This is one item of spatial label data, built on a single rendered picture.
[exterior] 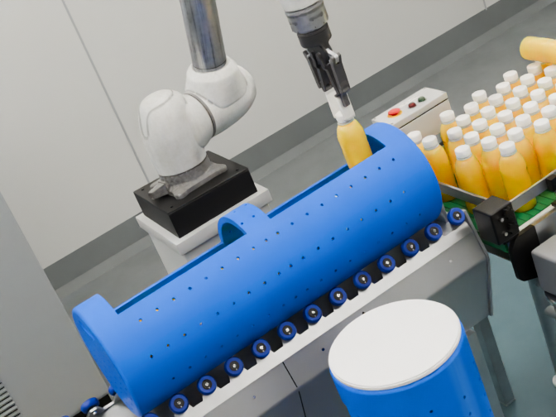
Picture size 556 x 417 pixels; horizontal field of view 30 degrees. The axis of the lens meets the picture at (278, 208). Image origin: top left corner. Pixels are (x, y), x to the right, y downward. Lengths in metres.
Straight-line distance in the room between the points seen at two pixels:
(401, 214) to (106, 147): 3.01
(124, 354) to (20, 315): 1.78
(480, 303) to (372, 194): 0.51
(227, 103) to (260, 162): 2.61
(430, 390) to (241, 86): 1.33
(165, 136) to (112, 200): 2.44
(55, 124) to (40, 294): 1.40
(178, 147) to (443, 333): 1.15
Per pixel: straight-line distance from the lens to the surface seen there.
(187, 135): 2.95
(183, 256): 2.98
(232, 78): 3.02
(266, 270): 2.30
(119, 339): 2.23
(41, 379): 4.10
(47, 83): 5.14
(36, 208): 5.24
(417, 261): 2.55
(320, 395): 2.52
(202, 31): 2.94
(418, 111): 2.90
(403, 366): 2.05
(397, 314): 2.19
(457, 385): 2.08
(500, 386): 3.45
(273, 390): 2.42
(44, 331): 4.03
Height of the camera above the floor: 2.24
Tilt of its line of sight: 26 degrees down
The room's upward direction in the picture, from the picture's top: 23 degrees counter-clockwise
